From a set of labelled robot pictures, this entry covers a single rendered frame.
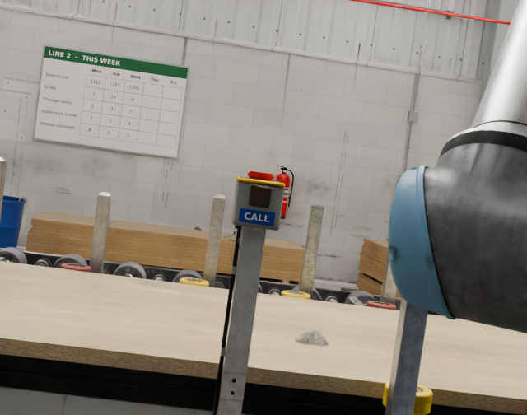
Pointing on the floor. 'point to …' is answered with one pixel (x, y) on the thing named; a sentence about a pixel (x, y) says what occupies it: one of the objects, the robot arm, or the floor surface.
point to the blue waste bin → (11, 221)
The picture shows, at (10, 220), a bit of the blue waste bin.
